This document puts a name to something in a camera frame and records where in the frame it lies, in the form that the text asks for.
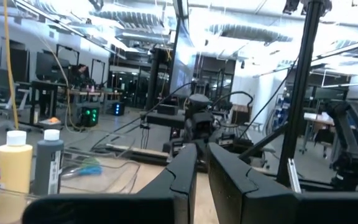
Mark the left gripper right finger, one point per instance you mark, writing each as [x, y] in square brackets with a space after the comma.
[228, 186]

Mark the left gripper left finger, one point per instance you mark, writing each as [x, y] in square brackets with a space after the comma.
[179, 186]

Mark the dark grey paint bottle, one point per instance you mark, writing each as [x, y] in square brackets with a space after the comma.
[43, 168]

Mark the yellow paint bottle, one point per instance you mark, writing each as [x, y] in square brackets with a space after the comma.
[14, 168]

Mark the black background robot arm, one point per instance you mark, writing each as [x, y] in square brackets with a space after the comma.
[346, 140]

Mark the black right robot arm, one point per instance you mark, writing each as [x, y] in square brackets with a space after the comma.
[199, 124]

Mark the wide clear plastic bin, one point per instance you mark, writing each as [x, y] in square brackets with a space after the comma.
[120, 174]

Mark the blue scissors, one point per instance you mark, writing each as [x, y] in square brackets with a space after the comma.
[89, 171]

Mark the black computer blue lights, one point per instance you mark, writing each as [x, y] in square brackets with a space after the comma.
[118, 109]

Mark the black computer green lights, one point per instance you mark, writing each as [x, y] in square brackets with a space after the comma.
[89, 115]

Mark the black computer monitor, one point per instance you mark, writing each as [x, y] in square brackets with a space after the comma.
[51, 67]

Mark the silver frame bracket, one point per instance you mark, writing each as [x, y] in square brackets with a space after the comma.
[294, 175]

